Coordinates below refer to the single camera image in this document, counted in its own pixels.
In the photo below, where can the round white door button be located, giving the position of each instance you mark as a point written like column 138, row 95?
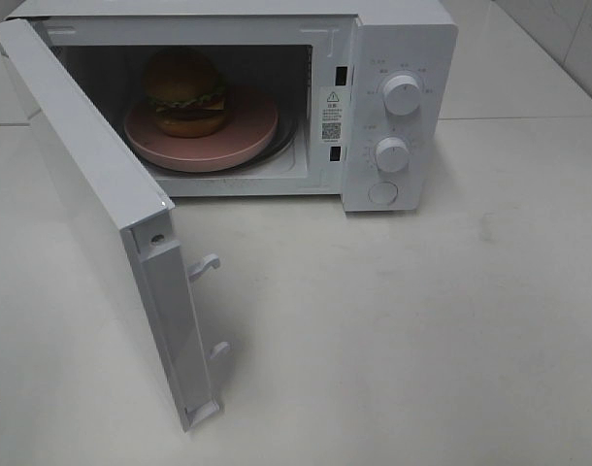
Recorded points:
column 383, row 193

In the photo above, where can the pink round plate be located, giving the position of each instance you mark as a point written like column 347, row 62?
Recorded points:
column 249, row 129

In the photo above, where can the white microwave door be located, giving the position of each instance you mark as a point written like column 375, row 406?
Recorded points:
column 120, row 217

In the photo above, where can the toy burger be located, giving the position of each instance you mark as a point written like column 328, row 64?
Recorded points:
column 186, row 94

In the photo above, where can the glass microwave turntable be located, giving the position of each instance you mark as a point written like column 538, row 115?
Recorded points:
column 284, row 135

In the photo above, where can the lower white microwave knob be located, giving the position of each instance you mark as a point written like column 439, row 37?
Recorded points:
column 392, row 155

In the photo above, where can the white microwave knob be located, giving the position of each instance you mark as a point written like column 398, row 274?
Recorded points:
column 401, row 93
column 392, row 155

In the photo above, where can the upper white microwave knob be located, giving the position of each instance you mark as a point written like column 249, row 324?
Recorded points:
column 401, row 93

